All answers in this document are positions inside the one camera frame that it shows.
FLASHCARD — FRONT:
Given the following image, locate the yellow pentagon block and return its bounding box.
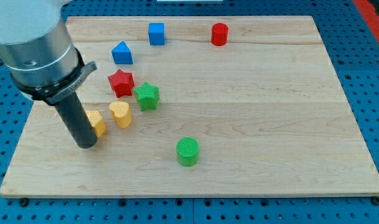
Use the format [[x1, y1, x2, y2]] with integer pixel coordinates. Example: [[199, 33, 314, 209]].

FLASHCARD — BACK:
[[85, 110, 107, 137]]

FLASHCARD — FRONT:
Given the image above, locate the yellow heart block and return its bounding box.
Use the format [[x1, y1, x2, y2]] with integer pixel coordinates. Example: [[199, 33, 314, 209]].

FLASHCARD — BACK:
[[109, 101, 133, 129]]

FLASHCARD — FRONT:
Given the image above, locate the green star block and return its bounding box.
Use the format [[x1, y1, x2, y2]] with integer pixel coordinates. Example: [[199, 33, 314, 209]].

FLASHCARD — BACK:
[[134, 82, 159, 111]]

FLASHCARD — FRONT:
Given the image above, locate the red star block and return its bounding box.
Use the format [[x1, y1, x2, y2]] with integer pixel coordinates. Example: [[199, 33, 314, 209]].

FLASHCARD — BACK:
[[108, 69, 134, 98]]

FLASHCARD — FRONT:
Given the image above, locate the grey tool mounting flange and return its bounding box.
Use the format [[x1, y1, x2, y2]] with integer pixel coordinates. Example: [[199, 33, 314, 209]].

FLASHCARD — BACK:
[[11, 48, 97, 106]]

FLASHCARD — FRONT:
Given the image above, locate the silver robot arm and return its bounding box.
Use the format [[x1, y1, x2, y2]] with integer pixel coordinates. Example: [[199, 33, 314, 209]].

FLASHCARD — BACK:
[[0, 0, 98, 149]]

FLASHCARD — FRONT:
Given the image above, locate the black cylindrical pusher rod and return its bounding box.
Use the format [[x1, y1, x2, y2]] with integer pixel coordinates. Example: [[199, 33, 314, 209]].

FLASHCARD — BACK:
[[55, 93, 98, 149]]

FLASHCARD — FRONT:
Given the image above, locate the blue triangle block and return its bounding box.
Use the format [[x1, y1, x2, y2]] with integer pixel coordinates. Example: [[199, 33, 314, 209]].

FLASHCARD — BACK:
[[111, 41, 133, 65]]

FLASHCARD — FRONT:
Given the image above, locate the green cylinder block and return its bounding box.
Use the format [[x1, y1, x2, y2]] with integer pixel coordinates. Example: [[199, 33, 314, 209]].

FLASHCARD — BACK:
[[176, 137, 200, 167]]

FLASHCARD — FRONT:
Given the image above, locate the wooden board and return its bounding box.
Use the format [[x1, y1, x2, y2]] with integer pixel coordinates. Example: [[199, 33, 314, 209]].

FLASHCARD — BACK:
[[0, 16, 379, 198]]

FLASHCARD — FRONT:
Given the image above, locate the blue cube block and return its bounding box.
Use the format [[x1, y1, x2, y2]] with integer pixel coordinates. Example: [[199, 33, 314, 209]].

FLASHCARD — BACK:
[[148, 23, 165, 45]]

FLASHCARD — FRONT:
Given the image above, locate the red cylinder block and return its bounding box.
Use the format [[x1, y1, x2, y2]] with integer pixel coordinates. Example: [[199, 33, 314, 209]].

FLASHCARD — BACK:
[[211, 23, 229, 46]]

